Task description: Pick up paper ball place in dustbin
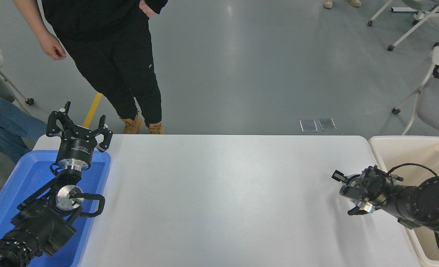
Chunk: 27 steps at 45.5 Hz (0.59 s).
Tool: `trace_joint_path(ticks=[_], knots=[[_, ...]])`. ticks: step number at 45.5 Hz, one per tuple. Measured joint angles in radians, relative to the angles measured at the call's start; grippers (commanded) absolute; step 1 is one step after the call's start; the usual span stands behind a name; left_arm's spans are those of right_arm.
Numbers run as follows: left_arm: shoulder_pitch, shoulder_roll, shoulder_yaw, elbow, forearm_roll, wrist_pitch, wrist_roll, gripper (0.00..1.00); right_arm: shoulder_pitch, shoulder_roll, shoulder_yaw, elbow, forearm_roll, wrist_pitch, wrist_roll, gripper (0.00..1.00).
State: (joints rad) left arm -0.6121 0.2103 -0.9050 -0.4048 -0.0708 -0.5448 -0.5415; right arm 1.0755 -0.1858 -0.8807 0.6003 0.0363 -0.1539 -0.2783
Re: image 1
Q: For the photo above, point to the person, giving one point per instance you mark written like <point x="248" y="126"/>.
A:
<point x="104" y="55"/>
<point x="8" y="118"/>
<point x="353" y="3"/>

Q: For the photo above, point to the white chair base with casters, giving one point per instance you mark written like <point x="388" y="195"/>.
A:
<point x="405" y="9"/>

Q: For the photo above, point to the large pale bin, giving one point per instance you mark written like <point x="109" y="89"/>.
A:
<point x="401" y="152"/>

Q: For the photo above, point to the blue plastic tray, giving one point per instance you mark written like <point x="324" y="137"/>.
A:
<point x="26" y="174"/>

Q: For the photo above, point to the grey chair with casters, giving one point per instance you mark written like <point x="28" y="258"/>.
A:
<point x="29" y="101"/>

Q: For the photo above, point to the clear floor plate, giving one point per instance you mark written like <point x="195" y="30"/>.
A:
<point x="309" y="125"/>
<point x="327" y="124"/>

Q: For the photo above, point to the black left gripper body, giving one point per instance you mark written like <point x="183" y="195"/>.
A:
<point x="75" y="148"/>

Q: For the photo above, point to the person's right forearm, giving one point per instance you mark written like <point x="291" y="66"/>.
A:
<point x="30" y="16"/>

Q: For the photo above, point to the person's left hand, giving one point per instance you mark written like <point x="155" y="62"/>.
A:
<point x="146" y="8"/>

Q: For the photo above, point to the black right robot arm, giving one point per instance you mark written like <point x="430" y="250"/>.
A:
<point x="434" y="204"/>

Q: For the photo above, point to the person's right hand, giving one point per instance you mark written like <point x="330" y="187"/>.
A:
<point x="52" y="46"/>

